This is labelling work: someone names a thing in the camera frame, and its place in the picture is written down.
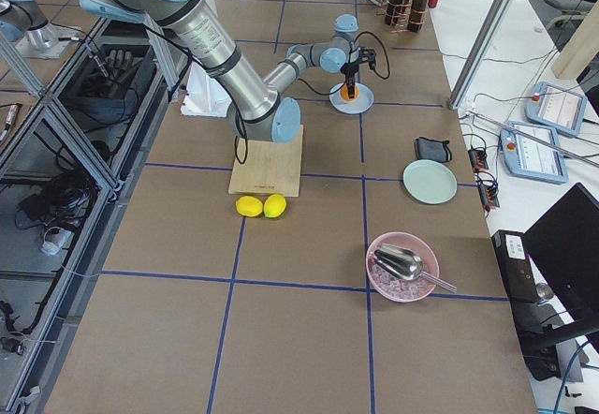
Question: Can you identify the lower yellow lemon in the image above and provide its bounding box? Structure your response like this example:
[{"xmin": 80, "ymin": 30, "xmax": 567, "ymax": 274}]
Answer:
[{"xmin": 235, "ymin": 195, "xmax": 264, "ymax": 217}]

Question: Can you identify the near teach pendant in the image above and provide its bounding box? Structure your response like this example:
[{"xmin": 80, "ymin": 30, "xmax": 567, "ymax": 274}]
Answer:
[{"xmin": 500, "ymin": 122, "xmax": 569, "ymax": 185}]

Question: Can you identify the metal scoop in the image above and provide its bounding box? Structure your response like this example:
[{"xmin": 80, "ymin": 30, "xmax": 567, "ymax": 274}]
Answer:
[{"xmin": 373, "ymin": 244, "xmax": 457, "ymax": 293}]

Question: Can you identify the pink bowl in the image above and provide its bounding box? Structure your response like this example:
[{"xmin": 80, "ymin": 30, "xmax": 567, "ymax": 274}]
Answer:
[{"xmin": 366, "ymin": 232, "xmax": 440, "ymax": 303}]

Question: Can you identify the upper yellow lemon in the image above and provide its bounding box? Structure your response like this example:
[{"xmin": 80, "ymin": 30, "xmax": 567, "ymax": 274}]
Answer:
[{"xmin": 263, "ymin": 194, "xmax": 287, "ymax": 218}]

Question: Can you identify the yellow lemon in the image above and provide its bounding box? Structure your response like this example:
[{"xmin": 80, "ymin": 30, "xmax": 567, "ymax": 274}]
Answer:
[
  {"xmin": 235, "ymin": 195, "xmax": 264, "ymax": 217},
  {"xmin": 263, "ymin": 194, "xmax": 287, "ymax": 218}
]

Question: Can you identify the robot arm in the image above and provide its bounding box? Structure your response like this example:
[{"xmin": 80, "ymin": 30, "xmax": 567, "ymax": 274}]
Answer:
[
  {"xmin": 264, "ymin": 14, "xmax": 376, "ymax": 93},
  {"xmin": 80, "ymin": 0, "xmax": 300, "ymax": 142}
]

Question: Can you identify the light green plate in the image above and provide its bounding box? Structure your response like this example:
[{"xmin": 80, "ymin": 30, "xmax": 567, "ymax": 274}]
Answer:
[{"xmin": 402, "ymin": 159, "xmax": 458, "ymax": 204}]

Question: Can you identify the black computer monitor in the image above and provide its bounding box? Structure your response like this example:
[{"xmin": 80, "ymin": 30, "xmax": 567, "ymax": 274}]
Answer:
[{"xmin": 523, "ymin": 183, "xmax": 598, "ymax": 319}]

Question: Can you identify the folded grey cloth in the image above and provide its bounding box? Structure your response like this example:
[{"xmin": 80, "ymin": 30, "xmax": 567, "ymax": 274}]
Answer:
[{"xmin": 415, "ymin": 137, "xmax": 452, "ymax": 163}]

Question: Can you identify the teach pendant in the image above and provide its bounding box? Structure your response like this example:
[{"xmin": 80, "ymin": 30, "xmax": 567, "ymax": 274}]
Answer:
[
  {"xmin": 525, "ymin": 81, "xmax": 588, "ymax": 138},
  {"xmin": 500, "ymin": 122, "xmax": 569, "ymax": 185}
]

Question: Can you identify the bamboo cutting board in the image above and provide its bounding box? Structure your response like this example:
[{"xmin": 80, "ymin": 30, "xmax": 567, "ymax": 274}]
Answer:
[{"xmin": 228, "ymin": 126, "xmax": 303, "ymax": 197}]

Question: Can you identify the orange fruit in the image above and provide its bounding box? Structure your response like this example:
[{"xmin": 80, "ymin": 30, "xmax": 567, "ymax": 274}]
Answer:
[{"xmin": 340, "ymin": 84, "xmax": 359, "ymax": 101}]

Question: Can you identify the light blue plate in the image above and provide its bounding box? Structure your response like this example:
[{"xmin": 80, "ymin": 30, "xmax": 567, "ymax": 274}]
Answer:
[{"xmin": 329, "ymin": 82, "xmax": 374, "ymax": 114}]

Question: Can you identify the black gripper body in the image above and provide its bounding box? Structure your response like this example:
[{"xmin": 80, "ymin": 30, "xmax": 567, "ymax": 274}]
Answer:
[{"xmin": 341, "ymin": 47, "xmax": 376, "ymax": 84}]

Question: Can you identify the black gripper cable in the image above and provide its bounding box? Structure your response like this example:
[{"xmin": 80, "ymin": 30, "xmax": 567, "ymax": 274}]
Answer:
[{"xmin": 294, "ymin": 31, "xmax": 391, "ymax": 97}]

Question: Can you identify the far teach pendant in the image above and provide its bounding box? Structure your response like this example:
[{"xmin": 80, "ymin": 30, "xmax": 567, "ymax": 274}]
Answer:
[{"xmin": 525, "ymin": 81, "xmax": 588, "ymax": 138}]

